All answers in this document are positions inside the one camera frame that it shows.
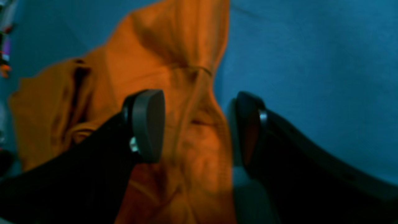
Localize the orange t-shirt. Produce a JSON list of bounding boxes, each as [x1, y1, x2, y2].
[[9, 0, 237, 224]]

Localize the blue table cloth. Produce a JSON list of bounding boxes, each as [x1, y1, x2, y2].
[[0, 0, 398, 224]]

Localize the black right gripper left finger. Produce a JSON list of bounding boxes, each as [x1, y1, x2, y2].
[[1, 89, 165, 224]]

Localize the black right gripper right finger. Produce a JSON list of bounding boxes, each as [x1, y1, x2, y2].
[[234, 91, 398, 224]]

